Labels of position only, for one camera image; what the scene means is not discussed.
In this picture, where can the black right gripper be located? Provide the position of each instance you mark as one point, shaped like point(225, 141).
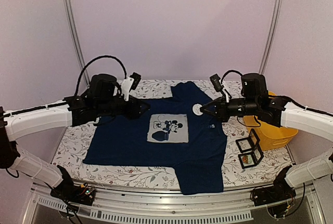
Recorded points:
point(220, 102)

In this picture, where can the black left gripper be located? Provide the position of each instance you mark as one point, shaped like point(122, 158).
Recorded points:
point(133, 112)

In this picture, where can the round white blue brooch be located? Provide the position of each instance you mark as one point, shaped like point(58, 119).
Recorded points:
point(197, 109)

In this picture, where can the navy blue printed t-shirt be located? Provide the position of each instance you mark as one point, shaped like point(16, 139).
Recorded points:
point(169, 134)

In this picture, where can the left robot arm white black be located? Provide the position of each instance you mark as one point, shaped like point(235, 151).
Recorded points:
point(104, 97)

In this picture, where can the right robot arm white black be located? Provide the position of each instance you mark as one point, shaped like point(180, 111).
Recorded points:
point(295, 116)

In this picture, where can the black display box orange brooch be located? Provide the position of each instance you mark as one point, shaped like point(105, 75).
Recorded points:
point(251, 159)

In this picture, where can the yellow plastic basket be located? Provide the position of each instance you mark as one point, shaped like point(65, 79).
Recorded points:
point(273, 133)

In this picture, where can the floral patterned table mat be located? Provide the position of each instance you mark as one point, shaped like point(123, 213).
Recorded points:
point(75, 142)

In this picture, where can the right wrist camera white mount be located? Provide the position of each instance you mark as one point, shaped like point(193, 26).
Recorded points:
point(220, 87)

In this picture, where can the aluminium front rail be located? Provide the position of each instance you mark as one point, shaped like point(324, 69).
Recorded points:
point(115, 204)

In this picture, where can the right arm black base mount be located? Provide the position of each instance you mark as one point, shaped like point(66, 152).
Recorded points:
point(279, 191)

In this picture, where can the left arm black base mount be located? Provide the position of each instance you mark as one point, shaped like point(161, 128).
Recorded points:
point(69, 192)

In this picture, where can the left aluminium corner post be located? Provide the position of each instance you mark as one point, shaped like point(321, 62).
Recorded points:
point(73, 32)

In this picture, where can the aluminium corner post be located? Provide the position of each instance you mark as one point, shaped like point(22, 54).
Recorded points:
point(73, 32)
point(270, 36)

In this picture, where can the right aluminium corner post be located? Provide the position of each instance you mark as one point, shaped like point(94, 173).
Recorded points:
point(270, 36)

